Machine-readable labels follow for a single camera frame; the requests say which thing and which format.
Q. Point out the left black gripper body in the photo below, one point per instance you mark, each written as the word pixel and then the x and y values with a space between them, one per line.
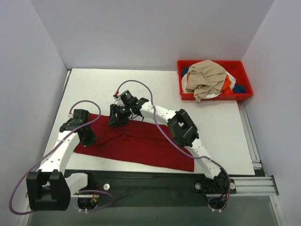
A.
pixel 88 137

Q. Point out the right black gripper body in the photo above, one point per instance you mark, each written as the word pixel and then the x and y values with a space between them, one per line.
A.
pixel 116 117

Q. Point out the red t-shirt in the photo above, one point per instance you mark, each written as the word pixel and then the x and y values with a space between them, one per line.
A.
pixel 138 142

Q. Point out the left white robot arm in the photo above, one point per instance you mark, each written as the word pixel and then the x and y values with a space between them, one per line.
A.
pixel 47 188

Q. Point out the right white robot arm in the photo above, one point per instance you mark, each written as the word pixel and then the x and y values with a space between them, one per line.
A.
pixel 177 127

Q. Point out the beige t-shirt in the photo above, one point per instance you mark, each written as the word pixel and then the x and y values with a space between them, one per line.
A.
pixel 205 77

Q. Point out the orange t-shirt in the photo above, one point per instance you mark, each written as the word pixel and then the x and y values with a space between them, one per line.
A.
pixel 226 89

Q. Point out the blue t-shirt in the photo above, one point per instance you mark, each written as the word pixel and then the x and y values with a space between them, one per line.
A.
pixel 235 87

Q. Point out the red plastic bin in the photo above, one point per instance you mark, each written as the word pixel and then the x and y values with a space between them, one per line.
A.
pixel 234 67

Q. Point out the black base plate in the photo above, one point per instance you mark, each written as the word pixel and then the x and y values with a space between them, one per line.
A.
pixel 150 189

